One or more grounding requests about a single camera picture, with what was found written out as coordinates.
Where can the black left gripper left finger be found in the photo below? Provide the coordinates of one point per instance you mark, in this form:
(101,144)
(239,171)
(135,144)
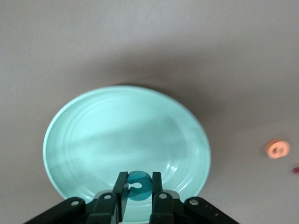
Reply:
(102,207)

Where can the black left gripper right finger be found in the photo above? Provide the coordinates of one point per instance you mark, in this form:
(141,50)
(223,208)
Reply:
(163,207)

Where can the teal letter c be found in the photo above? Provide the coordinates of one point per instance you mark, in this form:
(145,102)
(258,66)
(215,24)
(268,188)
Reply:
(144,189)

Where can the orange letter e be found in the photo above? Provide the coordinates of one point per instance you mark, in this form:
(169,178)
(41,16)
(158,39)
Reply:
(272,151)

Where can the dark red letter l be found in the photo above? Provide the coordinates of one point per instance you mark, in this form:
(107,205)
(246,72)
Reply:
(296,170)

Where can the green round plate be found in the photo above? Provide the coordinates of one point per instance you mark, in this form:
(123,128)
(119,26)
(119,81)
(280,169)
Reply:
(121,140)

